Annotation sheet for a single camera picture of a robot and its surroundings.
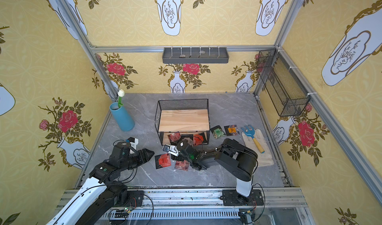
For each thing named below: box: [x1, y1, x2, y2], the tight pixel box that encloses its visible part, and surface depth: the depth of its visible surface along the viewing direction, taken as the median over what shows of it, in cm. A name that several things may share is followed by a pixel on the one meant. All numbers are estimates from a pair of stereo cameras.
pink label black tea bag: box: [174, 159, 190, 172], surface depth 87 cm
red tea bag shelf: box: [193, 133, 204, 147], surface depth 96 cm
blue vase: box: [109, 102, 136, 132], surface depth 94 cm
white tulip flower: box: [117, 89, 125, 109], surface depth 83 cm
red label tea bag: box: [154, 153, 172, 170], surface depth 88 cm
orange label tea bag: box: [223, 124, 241, 136], surface depth 101 cm
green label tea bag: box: [209, 124, 226, 140], surface depth 100 cm
